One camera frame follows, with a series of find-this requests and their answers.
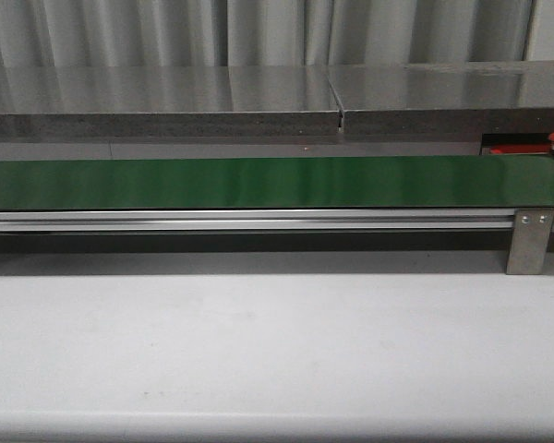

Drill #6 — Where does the green conveyor belt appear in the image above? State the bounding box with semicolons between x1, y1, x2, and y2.
0;155;554;211

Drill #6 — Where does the grey stone counter slab right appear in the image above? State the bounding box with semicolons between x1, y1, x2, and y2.
328;61;554;156

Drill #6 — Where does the grey stone counter slab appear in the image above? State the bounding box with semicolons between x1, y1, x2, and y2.
0;66;341;161
328;61;554;156

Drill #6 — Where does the red plastic tray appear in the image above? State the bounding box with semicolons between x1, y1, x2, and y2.
488;144;551;155

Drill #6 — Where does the white pleated curtain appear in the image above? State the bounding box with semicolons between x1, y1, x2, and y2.
0;1;554;67

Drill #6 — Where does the steel conveyor support bracket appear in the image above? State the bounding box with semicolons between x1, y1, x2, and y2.
506;209;554;275

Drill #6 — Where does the aluminium conveyor frame rail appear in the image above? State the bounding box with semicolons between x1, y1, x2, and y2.
0;209;515;233

